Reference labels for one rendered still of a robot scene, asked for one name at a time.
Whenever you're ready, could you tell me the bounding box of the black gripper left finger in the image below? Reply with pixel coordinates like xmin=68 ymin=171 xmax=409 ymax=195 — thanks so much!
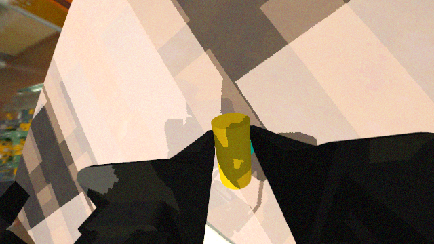
xmin=77 ymin=130 xmax=215 ymax=244

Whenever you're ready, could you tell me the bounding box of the yellow cylinder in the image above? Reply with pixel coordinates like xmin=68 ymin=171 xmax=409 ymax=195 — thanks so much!
xmin=211 ymin=113 xmax=252 ymax=189

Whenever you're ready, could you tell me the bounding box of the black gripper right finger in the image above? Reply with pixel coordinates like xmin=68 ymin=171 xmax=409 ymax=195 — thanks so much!
xmin=250 ymin=125 xmax=434 ymax=244

